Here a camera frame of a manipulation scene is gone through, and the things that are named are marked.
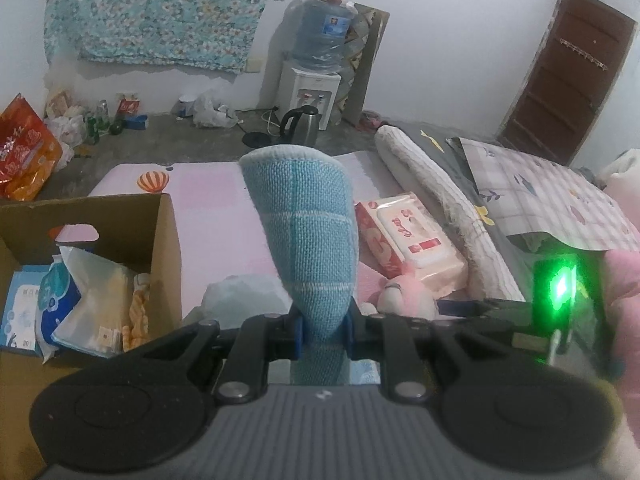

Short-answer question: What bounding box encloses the white water dispenser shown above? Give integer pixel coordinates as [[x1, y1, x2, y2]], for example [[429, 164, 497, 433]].
[[277, 60, 343, 131]]

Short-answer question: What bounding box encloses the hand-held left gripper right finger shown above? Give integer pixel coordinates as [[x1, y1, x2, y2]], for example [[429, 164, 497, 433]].
[[345, 305, 523, 403]]

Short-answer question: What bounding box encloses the blue carton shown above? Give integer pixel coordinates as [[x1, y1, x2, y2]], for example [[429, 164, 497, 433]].
[[0, 270, 48, 351]]

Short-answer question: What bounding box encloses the crumpled white plastic bag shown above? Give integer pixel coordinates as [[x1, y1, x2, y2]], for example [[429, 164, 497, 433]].
[[192, 89, 240, 128], [45, 90, 86, 146]]

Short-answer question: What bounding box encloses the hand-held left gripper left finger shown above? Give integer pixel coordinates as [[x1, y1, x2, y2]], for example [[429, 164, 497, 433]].
[[82, 310, 306, 406]]

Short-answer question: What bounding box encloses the pink and white plush toy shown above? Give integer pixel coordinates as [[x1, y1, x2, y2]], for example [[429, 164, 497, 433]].
[[360, 272, 438, 321]]

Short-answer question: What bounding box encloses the large white plastic bag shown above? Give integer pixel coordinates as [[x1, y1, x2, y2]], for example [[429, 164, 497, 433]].
[[201, 276, 293, 323]]

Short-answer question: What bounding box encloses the patterned folded board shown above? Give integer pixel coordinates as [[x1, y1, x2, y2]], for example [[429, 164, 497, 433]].
[[340, 2, 391, 126]]

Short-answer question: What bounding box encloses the pink printed bed sheet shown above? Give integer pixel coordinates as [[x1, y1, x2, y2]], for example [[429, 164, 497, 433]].
[[87, 152, 481, 386]]

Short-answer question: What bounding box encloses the floral hanging cloth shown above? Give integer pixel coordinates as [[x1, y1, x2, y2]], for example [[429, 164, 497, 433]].
[[44, 0, 298, 68]]

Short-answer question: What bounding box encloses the orange and white cloth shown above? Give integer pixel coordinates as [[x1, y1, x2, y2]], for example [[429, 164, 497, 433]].
[[122, 272, 151, 353]]

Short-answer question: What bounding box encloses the white power cable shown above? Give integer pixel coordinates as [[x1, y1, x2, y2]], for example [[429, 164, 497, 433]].
[[235, 105, 281, 136]]

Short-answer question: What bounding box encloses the blue checked towel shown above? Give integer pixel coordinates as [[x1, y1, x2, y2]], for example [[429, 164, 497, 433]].
[[239, 146, 360, 386]]

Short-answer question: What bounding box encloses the brown cardboard box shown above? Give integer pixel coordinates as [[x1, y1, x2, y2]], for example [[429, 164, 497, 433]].
[[0, 192, 183, 480]]

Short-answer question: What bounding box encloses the red snack bag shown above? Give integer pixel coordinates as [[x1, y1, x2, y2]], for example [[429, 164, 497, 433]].
[[0, 92, 63, 202]]

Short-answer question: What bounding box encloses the steel electric kettle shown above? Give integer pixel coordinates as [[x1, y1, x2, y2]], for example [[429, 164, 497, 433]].
[[279, 105, 323, 147]]

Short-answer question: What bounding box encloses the black kettle base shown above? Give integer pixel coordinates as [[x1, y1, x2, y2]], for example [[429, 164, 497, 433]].
[[242, 131, 283, 148]]

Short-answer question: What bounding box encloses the rolled white woven mat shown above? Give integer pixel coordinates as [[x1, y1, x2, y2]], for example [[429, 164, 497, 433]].
[[375, 125, 526, 303]]

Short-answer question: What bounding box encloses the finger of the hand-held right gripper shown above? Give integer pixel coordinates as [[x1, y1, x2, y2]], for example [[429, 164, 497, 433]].
[[437, 297, 538, 335]]

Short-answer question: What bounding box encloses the pink wet wipes pack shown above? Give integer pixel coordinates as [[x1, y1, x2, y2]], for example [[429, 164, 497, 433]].
[[355, 192, 468, 296]]

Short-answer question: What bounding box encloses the checked printed sheet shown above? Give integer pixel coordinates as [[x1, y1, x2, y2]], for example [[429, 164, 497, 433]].
[[447, 136, 640, 253]]

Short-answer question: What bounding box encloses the blue water jug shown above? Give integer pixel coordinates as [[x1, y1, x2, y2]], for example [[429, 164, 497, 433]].
[[291, 0, 358, 76]]

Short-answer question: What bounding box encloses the grey blanket with yellow cats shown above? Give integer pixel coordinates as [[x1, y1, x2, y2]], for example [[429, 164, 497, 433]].
[[400, 121, 616, 311]]

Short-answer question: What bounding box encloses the blue plastic packet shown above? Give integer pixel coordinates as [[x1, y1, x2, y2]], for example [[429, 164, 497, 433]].
[[37, 255, 83, 361]]

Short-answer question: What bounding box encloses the brown wooden door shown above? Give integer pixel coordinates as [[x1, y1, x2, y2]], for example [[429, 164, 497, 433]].
[[497, 0, 638, 166]]

